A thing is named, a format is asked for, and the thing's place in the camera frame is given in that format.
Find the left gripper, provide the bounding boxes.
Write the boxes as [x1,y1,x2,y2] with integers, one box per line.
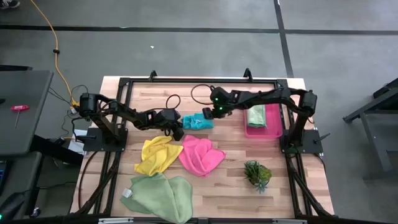
[154,108,186,142]

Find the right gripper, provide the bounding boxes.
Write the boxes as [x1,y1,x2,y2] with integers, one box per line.
[201,102,234,121]

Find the teal microfiber towel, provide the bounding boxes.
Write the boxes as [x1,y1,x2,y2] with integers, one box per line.
[182,112,215,131]

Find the yellow microfiber towel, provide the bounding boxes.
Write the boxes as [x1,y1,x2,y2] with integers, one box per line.
[134,135,184,177]

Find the pink microfiber towel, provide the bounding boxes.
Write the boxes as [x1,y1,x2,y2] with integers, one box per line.
[178,134,227,179]

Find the green microfiber towel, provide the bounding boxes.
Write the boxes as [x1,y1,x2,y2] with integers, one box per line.
[247,105,267,128]

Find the pink plastic bin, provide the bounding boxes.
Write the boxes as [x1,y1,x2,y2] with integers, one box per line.
[244,103,284,139]

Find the green towel with white label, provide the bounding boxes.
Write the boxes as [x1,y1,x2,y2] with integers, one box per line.
[119,172,193,224]

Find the potted succulent plant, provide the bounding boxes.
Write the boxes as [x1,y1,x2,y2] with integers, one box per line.
[243,160,273,194]

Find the white paper sheet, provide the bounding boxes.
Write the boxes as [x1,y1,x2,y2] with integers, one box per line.
[67,129,88,155]

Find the grey desk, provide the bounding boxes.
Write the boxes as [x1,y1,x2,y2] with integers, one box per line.
[0,70,54,156]

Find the dark grey metal table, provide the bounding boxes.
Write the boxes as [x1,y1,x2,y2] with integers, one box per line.
[343,77,398,182]

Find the black computer mouse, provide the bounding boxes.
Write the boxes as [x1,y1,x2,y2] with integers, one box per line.
[0,192,27,220]

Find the person's shoe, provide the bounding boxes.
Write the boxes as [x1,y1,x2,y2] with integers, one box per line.
[0,0,21,9]

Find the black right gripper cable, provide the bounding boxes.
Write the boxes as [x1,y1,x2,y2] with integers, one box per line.
[190,83,217,106]

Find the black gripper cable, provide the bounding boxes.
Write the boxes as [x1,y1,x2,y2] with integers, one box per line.
[165,94,182,110]
[190,83,217,106]

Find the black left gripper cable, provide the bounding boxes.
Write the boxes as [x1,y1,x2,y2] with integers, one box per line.
[165,94,182,110]

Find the black aluminium table frame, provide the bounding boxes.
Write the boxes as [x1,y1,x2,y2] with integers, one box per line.
[70,76,335,224]

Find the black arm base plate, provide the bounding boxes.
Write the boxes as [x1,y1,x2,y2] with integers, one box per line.
[278,129,324,155]
[82,127,128,152]

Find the yellow extension cable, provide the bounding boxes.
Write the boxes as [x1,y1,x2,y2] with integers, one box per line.
[29,0,80,108]

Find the red-handled hex key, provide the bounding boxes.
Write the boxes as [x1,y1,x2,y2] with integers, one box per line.
[10,105,30,130]

